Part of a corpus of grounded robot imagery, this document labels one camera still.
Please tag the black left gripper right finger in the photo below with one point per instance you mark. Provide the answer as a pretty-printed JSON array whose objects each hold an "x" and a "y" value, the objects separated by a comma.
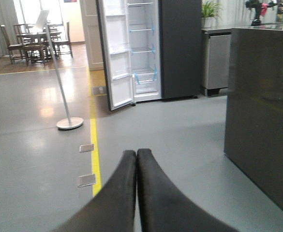
[{"x": 163, "y": 207}]

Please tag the silver floor plate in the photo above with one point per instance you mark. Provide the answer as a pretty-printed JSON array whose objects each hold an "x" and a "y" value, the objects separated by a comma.
[
  {"x": 86, "y": 148},
  {"x": 86, "y": 180}
]

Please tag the wooden dining chair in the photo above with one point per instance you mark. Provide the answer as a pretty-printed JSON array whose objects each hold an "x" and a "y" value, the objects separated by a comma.
[
  {"x": 67, "y": 42},
  {"x": 13, "y": 47}
]

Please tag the wooden dining chair left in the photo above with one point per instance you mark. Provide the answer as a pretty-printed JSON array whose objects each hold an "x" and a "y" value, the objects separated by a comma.
[{"x": 13, "y": 47}]

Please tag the grey stone kitchen counter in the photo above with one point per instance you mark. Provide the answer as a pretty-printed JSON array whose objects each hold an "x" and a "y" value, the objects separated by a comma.
[{"x": 254, "y": 114}]

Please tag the wooden dining chair right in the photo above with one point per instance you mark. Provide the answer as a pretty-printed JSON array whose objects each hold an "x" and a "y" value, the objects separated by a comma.
[{"x": 67, "y": 42}]

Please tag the far silver floor plate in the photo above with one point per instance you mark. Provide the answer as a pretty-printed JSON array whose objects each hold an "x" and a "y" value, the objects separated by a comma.
[{"x": 86, "y": 148}]

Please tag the green potted plant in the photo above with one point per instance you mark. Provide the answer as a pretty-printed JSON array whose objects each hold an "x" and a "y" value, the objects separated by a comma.
[{"x": 209, "y": 10}]

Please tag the white refrigerator door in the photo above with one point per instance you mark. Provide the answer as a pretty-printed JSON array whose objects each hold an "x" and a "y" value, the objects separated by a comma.
[{"x": 115, "y": 42}]

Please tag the stainless steel dishwasher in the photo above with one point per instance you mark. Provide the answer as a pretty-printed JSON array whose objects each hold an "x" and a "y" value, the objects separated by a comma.
[{"x": 216, "y": 59}]

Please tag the near silver floor plate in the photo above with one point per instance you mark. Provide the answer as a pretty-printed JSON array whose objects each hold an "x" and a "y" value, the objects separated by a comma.
[{"x": 86, "y": 180}]

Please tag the silver floor lamp stand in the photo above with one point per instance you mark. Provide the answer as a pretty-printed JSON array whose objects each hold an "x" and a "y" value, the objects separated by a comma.
[{"x": 41, "y": 29}]

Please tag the dark grey refrigerator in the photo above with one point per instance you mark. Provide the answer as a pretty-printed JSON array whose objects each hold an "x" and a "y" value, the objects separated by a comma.
[{"x": 165, "y": 40}]

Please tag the wooden dining table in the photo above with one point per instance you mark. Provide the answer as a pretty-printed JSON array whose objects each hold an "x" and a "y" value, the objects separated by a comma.
[{"x": 35, "y": 46}]

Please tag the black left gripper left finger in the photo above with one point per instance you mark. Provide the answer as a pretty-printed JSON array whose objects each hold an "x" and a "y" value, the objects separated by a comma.
[{"x": 113, "y": 208}]

